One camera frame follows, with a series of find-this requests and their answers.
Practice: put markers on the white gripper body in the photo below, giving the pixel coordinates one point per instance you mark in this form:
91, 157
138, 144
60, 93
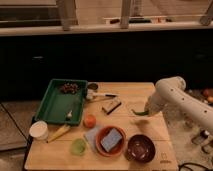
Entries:
155, 103

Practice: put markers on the green pepper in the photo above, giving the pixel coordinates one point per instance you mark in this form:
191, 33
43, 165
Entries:
143, 113

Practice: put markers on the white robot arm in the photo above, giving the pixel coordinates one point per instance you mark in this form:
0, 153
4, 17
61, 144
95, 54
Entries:
172, 90

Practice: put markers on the dark purple bowl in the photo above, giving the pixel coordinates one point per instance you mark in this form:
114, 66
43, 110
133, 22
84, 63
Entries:
140, 148

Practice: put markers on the orange terracotta bowl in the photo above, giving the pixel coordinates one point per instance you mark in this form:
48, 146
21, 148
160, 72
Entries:
118, 149

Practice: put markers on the dark wooden block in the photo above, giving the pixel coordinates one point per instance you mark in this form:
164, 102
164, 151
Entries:
111, 106

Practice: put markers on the blue sponge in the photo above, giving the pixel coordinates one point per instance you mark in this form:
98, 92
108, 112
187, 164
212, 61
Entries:
111, 140

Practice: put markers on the spice jar rack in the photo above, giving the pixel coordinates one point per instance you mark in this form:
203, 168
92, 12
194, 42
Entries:
204, 134

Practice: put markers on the small dark round dish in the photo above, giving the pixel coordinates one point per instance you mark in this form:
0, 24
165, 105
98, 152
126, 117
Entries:
93, 86

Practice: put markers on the orange tomato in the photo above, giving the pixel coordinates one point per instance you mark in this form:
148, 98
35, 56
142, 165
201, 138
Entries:
89, 121

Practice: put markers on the grey-blue cloth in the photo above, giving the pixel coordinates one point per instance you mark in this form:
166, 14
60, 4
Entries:
90, 137

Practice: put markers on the small metal spoon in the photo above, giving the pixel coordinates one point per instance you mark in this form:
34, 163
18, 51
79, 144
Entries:
71, 112

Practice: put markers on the small green cup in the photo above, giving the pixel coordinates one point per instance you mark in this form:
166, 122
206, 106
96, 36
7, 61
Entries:
78, 147

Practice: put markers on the bunch of dark grapes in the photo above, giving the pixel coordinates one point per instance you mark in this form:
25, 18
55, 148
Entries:
69, 88

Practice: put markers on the green plastic tray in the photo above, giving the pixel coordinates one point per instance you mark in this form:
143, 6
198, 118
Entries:
55, 105

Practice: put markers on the white cup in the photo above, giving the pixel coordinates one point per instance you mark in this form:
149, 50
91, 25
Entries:
39, 130

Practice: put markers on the yellow wooden-handled tool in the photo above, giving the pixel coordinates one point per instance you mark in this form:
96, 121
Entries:
62, 130

